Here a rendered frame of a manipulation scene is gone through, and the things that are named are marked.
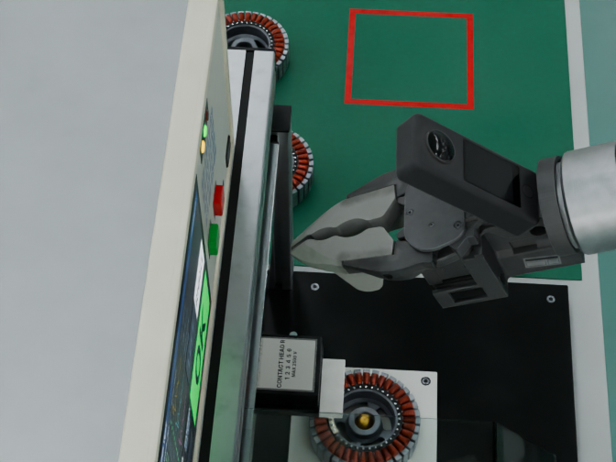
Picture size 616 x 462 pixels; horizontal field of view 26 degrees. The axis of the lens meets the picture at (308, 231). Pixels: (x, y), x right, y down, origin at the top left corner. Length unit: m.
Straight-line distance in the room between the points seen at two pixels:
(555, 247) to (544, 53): 0.81
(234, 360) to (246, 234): 0.12
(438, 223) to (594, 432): 0.54
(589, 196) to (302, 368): 0.42
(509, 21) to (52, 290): 1.03
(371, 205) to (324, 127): 0.64
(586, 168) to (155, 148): 0.29
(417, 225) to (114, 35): 0.26
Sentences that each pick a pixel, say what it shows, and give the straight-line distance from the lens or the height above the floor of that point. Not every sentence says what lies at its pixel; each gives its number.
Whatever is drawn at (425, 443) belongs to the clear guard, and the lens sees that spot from 1.07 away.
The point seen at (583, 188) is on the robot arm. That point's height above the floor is 1.29.
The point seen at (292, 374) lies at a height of 0.92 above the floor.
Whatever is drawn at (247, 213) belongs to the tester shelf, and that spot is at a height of 1.12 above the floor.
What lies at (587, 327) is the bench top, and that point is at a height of 0.75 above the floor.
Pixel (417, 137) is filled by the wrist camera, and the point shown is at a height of 1.32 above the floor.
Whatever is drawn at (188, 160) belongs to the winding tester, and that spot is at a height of 1.32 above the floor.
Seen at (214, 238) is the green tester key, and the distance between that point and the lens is 1.01.
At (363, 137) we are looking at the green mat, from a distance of 1.62.
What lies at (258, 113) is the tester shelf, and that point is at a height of 1.11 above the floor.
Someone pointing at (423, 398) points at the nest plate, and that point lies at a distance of 1.40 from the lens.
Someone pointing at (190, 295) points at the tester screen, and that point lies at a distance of 0.91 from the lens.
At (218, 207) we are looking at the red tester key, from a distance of 1.03.
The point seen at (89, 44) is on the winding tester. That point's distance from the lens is 0.97.
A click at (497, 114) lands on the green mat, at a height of 0.75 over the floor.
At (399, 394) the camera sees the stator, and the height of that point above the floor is 0.82.
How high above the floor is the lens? 2.03
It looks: 56 degrees down
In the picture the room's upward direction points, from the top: straight up
